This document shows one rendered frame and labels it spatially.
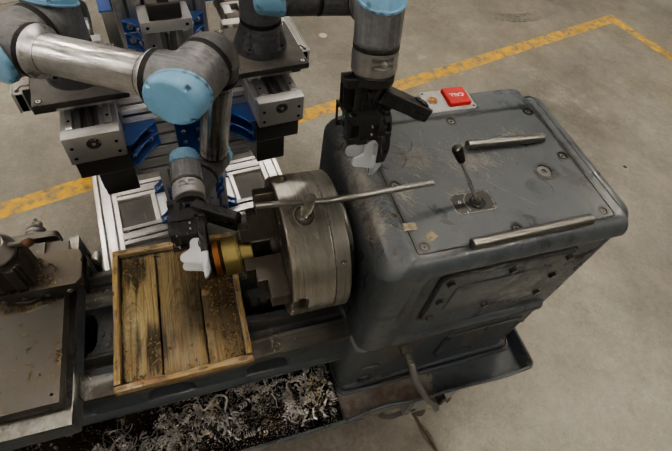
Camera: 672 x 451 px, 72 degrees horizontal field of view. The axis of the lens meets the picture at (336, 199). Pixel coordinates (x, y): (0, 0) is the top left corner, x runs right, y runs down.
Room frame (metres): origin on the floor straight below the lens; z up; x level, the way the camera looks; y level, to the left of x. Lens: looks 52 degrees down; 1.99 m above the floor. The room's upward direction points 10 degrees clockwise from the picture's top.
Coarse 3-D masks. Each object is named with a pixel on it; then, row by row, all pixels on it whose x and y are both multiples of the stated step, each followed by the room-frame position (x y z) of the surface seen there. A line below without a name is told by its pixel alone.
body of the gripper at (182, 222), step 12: (192, 192) 0.63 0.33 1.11; (168, 204) 0.60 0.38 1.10; (180, 204) 0.61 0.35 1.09; (192, 204) 0.61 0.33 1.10; (180, 216) 0.56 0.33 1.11; (192, 216) 0.57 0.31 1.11; (204, 216) 0.58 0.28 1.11; (168, 228) 0.53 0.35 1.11; (180, 228) 0.54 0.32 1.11; (192, 228) 0.54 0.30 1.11; (180, 240) 0.53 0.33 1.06
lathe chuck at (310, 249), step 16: (272, 176) 0.66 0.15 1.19; (288, 176) 0.65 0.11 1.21; (304, 176) 0.65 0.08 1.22; (288, 192) 0.59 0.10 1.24; (304, 192) 0.60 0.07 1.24; (288, 208) 0.55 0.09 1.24; (320, 208) 0.56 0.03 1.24; (288, 224) 0.51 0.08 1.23; (304, 224) 0.52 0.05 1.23; (320, 224) 0.53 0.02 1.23; (288, 240) 0.49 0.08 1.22; (304, 240) 0.49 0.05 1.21; (320, 240) 0.50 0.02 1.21; (288, 256) 0.47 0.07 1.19; (304, 256) 0.47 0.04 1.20; (320, 256) 0.48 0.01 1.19; (288, 272) 0.46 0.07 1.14; (304, 272) 0.45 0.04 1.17; (320, 272) 0.46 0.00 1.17; (304, 288) 0.43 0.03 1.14; (320, 288) 0.44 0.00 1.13; (288, 304) 0.45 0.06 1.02; (320, 304) 0.44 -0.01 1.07
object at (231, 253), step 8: (224, 240) 0.52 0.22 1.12; (232, 240) 0.52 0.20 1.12; (240, 240) 0.53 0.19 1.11; (208, 248) 0.50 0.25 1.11; (216, 248) 0.50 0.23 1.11; (224, 248) 0.50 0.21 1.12; (232, 248) 0.50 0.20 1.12; (240, 248) 0.51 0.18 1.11; (248, 248) 0.52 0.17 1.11; (216, 256) 0.48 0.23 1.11; (224, 256) 0.49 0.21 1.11; (232, 256) 0.49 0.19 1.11; (240, 256) 0.49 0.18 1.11; (248, 256) 0.50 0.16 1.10; (216, 264) 0.47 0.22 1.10; (224, 264) 0.48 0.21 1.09; (232, 264) 0.48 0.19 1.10; (240, 264) 0.48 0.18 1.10; (216, 272) 0.46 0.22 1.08; (224, 272) 0.47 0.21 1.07; (232, 272) 0.47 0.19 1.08; (240, 272) 0.48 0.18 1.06
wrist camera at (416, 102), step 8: (392, 88) 0.66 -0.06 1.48; (384, 96) 0.63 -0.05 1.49; (392, 96) 0.63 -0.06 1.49; (400, 96) 0.64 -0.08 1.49; (408, 96) 0.67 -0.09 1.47; (416, 96) 0.68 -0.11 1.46; (384, 104) 0.62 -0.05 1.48; (392, 104) 0.63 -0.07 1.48; (400, 104) 0.63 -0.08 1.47; (408, 104) 0.64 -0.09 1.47; (416, 104) 0.65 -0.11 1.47; (424, 104) 0.66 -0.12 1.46; (408, 112) 0.64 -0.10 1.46; (416, 112) 0.65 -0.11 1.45; (424, 112) 0.65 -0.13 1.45; (424, 120) 0.65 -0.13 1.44
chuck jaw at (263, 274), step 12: (252, 264) 0.48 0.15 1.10; (264, 264) 0.49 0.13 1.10; (276, 264) 0.49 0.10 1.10; (252, 276) 0.47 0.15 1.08; (264, 276) 0.46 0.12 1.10; (276, 276) 0.47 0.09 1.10; (264, 288) 0.45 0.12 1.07; (276, 288) 0.44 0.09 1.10; (288, 288) 0.44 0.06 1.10; (276, 300) 0.42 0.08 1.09; (288, 300) 0.43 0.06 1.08; (300, 300) 0.42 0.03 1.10
